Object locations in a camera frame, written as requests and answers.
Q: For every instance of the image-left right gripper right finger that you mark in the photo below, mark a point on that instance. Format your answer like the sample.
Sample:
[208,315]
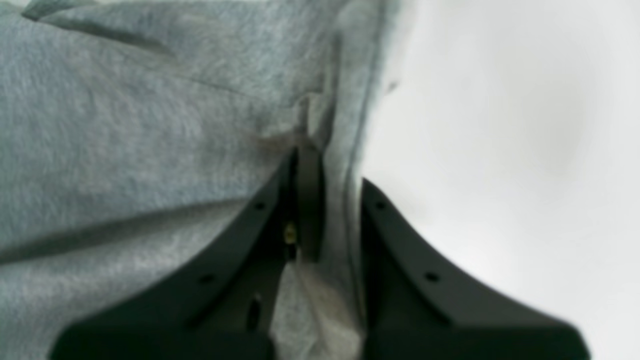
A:
[421,306]

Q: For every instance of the grey t-shirt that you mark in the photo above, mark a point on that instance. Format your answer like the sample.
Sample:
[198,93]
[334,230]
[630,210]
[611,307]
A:
[133,132]

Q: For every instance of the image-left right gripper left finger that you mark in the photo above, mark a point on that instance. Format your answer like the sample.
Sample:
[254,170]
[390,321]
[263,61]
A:
[220,305]

